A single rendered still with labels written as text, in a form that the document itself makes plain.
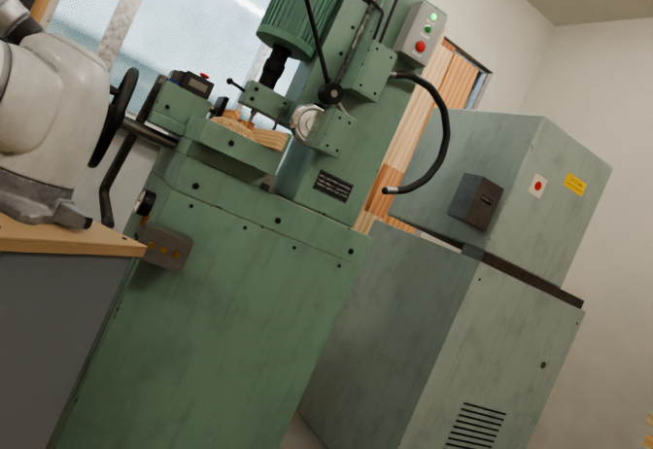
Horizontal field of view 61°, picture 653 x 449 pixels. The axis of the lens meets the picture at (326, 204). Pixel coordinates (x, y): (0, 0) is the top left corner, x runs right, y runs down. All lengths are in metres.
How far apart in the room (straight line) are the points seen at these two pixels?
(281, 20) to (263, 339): 0.88
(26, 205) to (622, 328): 2.88
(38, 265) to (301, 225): 0.79
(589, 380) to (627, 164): 1.22
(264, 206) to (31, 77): 0.73
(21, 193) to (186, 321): 0.67
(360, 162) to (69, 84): 0.96
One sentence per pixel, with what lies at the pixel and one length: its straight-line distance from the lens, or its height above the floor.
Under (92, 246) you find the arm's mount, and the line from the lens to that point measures 0.94.
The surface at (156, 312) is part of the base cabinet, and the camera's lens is 1.47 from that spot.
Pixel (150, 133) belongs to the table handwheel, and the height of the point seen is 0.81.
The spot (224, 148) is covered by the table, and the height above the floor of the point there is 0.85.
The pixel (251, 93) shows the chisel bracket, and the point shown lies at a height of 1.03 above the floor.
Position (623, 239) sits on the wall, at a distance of 3.42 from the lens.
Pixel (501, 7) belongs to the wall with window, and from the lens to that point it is 4.12.
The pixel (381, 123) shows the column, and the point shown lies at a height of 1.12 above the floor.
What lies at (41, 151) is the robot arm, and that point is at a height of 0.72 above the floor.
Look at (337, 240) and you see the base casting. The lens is 1.56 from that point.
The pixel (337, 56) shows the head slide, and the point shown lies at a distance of 1.68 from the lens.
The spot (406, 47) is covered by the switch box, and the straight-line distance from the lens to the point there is 1.67.
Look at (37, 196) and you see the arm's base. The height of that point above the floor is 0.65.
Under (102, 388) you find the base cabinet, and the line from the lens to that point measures 1.53.
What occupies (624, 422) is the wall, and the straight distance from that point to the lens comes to 3.21.
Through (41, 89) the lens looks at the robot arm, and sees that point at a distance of 0.92.
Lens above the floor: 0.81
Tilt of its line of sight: 1 degrees up
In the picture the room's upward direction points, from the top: 24 degrees clockwise
